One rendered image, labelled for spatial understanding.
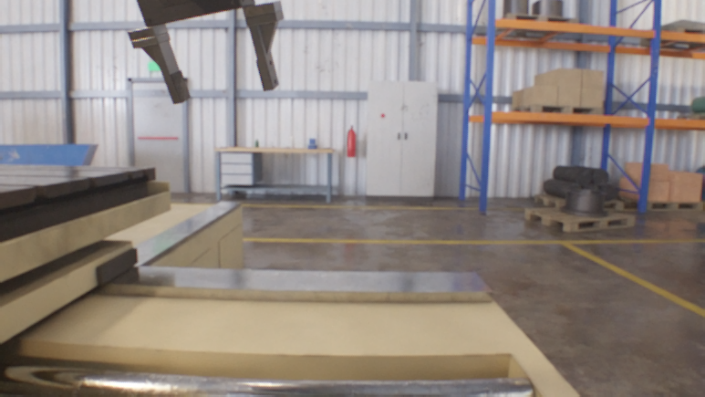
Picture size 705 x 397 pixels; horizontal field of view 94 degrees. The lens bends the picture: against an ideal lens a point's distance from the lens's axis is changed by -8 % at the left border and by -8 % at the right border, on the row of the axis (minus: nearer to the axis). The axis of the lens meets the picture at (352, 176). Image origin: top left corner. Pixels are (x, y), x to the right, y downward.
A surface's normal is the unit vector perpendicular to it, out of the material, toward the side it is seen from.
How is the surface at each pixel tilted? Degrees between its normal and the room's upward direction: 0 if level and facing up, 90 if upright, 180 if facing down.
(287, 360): 90
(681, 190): 90
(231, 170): 90
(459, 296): 90
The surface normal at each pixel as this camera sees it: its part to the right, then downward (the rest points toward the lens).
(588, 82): 0.06, 0.11
